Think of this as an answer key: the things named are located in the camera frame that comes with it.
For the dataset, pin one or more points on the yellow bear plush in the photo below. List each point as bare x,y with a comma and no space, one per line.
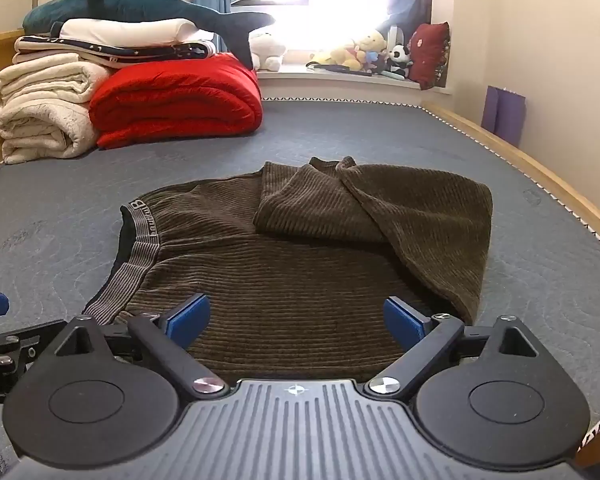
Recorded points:
370,42

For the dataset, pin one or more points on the red pillow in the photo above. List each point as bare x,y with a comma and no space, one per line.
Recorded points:
430,55

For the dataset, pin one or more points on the wooden bed frame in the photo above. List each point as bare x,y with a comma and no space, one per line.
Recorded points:
545,160

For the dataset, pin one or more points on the teal shark plush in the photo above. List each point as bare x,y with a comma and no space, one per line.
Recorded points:
130,7

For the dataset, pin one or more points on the star print folded blanket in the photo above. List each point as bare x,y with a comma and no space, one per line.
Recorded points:
105,52

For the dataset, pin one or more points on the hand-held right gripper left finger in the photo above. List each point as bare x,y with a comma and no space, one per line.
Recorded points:
187,317

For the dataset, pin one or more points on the red folded blanket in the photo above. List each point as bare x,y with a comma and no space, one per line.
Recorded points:
180,100

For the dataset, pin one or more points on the panda plush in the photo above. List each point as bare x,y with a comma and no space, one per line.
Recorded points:
399,60

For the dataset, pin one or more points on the white plush bear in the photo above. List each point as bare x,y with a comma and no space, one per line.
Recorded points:
267,50

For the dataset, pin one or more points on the white fleece folded blanket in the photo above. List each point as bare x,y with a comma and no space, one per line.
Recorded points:
40,105

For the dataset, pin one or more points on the small white fan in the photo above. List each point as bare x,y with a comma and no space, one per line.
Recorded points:
394,37

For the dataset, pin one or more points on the yellow plush toy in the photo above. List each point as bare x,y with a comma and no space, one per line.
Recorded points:
337,56

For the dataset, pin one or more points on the white folded quilt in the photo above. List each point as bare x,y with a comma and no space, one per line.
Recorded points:
130,30

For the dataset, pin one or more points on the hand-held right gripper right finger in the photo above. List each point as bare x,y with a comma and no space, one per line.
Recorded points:
405,322

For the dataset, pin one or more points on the purple paper bag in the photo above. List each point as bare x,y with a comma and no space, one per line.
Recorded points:
502,117

